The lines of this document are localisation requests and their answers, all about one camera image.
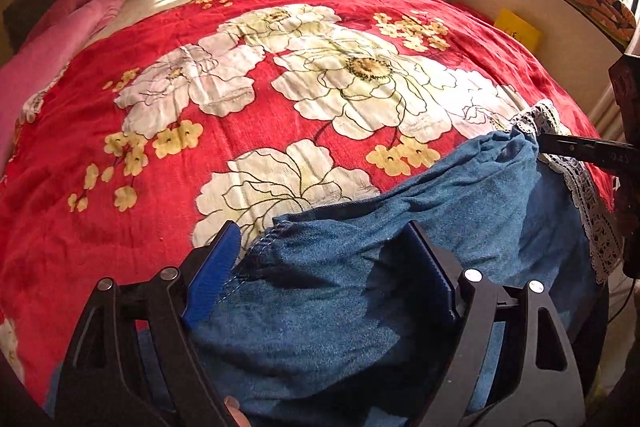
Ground blue denim pants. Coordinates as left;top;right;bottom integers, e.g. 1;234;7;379
135;101;626;427

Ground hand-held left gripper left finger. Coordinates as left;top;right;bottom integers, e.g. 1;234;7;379
52;221;246;427

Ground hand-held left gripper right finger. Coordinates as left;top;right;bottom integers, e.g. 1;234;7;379
402;222;587;427

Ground pink fleece blanket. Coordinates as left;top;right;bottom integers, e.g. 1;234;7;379
0;0;129;170

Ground yellow paper bag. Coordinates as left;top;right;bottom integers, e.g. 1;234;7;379
494;8;544;54

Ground orange patterned cushion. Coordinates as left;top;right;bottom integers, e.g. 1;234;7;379
556;0;638;49

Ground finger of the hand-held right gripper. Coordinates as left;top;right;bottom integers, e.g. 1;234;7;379
537;132;632;174

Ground red floral blanket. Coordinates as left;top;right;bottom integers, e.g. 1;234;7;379
0;0;618;408

